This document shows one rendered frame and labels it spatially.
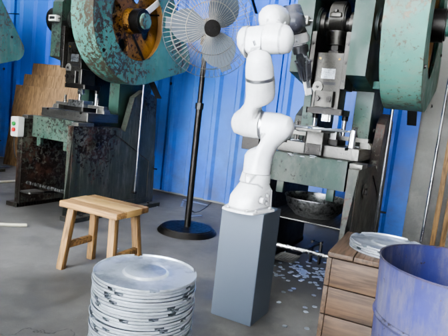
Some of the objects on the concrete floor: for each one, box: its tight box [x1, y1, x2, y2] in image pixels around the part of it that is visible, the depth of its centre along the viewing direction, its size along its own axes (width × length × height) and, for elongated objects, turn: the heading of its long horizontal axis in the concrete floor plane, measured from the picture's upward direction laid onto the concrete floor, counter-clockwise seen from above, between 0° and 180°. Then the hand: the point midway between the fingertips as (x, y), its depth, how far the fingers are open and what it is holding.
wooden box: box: [316, 231, 380, 336], centre depth 188 cm, size 40×38×35 cm
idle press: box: [6, 0, 190, 223], centre depth 361 cm, size 153×99×174 cm
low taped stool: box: [56, 195, 149, 270], centre depth 225 cm, size 34×24×34 cm
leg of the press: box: [338, 114, 393, 241], centre depth 257 cm, size 92×12×90 cm
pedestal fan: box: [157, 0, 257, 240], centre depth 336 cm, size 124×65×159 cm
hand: (307, 87), depth 226 cm, fingers closed
